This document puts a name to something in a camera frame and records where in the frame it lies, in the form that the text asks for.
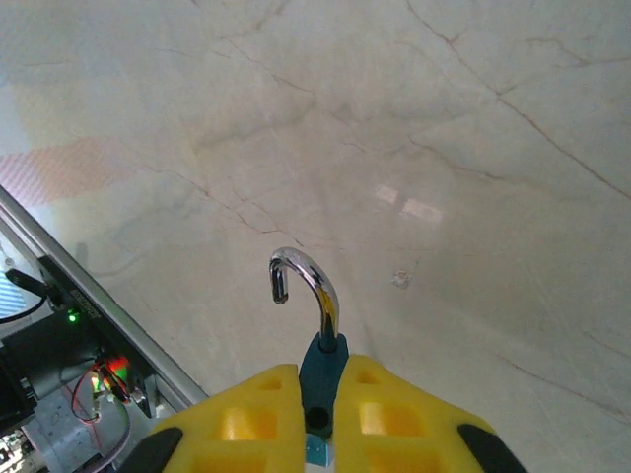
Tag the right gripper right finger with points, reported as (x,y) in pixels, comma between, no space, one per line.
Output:
(394,433)

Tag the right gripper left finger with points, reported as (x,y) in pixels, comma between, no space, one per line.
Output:
(246,428)

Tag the right controller board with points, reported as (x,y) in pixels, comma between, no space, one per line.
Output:
(116,370)

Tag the grey metal base tray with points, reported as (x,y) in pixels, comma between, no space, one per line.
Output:
(54,424)

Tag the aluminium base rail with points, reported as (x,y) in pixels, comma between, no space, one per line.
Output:
(167,374)

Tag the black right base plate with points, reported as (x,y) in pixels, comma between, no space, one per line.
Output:
(89,308)

